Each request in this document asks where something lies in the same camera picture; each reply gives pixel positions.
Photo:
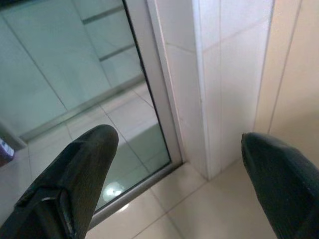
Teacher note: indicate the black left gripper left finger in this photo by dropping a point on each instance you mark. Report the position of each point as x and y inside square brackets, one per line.
[74, 174]

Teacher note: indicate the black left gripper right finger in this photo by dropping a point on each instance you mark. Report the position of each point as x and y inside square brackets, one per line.
[286, 186]

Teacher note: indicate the small purple item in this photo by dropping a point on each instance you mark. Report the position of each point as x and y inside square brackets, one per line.
[5, 152]

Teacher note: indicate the aluminium framed glass door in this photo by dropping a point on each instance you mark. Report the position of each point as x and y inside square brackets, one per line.
[74, 62]

